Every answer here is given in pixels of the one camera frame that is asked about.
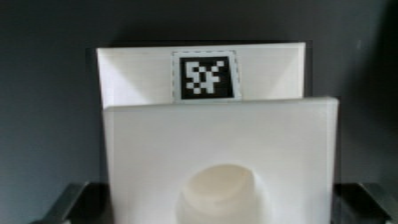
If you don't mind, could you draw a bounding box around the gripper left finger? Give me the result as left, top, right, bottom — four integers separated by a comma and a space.
32, 181, 90, 224

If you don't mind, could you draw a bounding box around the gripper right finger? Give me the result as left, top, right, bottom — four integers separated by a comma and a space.
357, 183, 398, 224

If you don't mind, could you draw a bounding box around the white lamp base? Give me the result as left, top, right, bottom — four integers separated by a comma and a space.
96, 43, 339, 224

